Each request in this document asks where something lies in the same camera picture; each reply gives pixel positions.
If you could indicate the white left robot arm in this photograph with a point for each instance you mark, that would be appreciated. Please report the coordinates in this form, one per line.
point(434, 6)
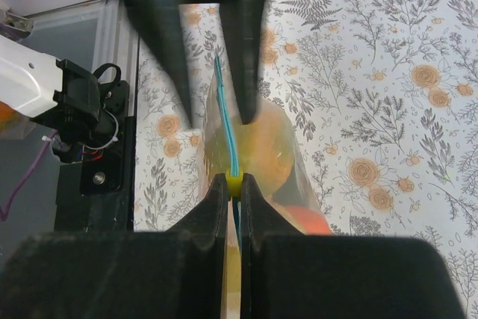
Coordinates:
point(47, 90)

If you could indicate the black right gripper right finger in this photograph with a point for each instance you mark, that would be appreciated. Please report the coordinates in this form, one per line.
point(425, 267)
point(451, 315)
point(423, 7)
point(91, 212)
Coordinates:
point(287, 274)

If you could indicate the bag of fake fruit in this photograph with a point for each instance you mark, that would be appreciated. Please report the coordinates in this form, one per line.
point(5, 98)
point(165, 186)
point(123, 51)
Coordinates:
point(13, 125)

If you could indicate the clear zip top bag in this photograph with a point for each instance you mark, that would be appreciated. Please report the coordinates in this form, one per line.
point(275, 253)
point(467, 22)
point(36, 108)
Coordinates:
point(296, 191)

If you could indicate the yellow green fake mango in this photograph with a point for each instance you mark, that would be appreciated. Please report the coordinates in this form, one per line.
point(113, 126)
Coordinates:
point(265, 147)

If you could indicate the orange fake tangerine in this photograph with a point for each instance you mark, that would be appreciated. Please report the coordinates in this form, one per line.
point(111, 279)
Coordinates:
point(311, 221)

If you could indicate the floral tablecloth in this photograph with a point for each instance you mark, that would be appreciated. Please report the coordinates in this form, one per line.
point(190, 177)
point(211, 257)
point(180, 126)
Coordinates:
point(382, 95)

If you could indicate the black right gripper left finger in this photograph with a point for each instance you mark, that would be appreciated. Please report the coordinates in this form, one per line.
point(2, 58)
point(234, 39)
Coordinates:
point(172, 274)

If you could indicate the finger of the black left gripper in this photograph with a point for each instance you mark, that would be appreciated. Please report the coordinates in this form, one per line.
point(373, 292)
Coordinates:
point(158, 24)
point(241, 21)

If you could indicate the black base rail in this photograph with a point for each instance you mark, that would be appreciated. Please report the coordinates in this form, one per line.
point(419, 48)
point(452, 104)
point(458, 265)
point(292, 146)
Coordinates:
point(96, 192)

